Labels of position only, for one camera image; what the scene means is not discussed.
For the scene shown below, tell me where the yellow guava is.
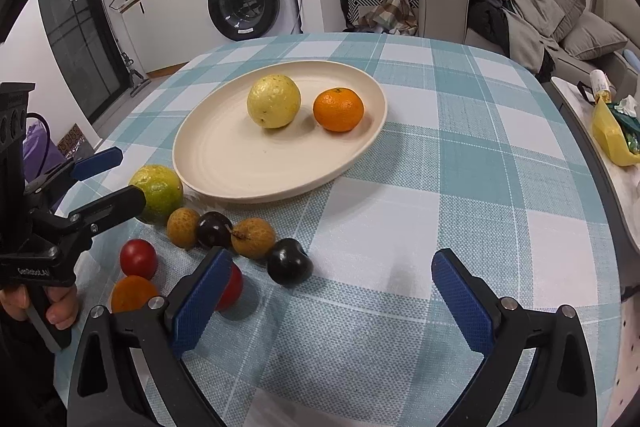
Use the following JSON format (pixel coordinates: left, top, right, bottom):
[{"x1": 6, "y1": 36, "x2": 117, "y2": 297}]
[{"x1": 246, "y1": 75, "x2": 302, "y2": 129}]

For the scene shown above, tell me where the plaid cloth on chair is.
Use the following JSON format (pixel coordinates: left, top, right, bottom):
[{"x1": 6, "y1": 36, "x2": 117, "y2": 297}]
[{"x1": 356, "y1": 0, "x2": 419, "y2": 36}]

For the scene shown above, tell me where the cream oval plate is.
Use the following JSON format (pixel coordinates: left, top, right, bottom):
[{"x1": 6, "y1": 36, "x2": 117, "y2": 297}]
[{"x1": 171, "y1": 58, "x2": 388, "y2": 205}]

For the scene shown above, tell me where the green yellow citrus fruit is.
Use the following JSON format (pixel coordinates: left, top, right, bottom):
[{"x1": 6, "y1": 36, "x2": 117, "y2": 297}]
[{"x1": 129, "y1": 165, "x2": 183, "y2": 225}]

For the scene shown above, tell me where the grey sofa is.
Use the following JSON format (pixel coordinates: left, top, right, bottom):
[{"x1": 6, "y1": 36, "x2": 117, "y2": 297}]
[{"x1": 418, "y1": 0, "x2": 639, "y2": 98}]

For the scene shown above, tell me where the dark clothes pile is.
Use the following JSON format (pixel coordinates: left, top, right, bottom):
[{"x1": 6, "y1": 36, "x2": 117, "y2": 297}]
[{"x1": 418, "y1": 0, "x2": 560, "y2": 82}]

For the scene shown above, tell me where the red cherry tomato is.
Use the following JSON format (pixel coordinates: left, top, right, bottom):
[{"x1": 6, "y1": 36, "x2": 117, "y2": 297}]
[
  {"x1": 119, "y1": 239, "x2": 158, "y2": 281},
  {"x1": 215, "y1": 263, "x2": 243, "y2": 312}
]

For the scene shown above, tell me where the small orange mandarin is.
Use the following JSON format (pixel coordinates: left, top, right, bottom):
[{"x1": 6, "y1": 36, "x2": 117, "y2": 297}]
[{"x1": 312, "y1": 88, "x2": 364, "y2": 133}]

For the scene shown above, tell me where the white kitchen counter cabinet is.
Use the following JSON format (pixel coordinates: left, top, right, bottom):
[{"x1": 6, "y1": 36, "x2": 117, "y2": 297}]
[{"x1": 122, "y1": 0, "x2": 217, "y2": 72}]

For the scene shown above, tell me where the teal checkered tablecloth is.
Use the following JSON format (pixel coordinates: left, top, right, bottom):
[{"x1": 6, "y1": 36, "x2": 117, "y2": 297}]
[{"x1": 62, "y1": 34, "x2": 620, "y2": 426}]

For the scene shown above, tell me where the person's left hand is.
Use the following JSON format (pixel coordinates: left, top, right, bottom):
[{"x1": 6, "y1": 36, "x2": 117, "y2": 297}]
[{"x1": 1, "y1": 285, "x2": 79, "y2": 331}]

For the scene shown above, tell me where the dark cherry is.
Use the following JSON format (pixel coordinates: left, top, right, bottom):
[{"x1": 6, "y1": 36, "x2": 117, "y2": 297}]
[
  {"x1": 266, "y1": 239, "x2": 314, "y2": 286},
  {"x1": 196, "y1": 211, "x2": 233, "y2": 249}
]

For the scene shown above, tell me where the white side table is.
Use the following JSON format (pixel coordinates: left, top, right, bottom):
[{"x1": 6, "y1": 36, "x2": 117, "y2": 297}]
[{"x1": 549, "y1": 76, "x2": 640, "y2": 258}]

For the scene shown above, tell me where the brown longan with stem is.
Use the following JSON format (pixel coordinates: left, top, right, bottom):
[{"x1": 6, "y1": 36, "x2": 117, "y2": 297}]
[{"x1": 231, "y1": 218, "x2": 276, "y2": 260}]

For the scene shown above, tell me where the grey cushion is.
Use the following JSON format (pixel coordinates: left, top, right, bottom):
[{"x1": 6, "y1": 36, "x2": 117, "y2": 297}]
[
  {"x1": 561, "y1": 11, "x2": 628, "y2": 61},
  {"x1": 551, "y1": 0, "x2": 587, "y2": 42}
]

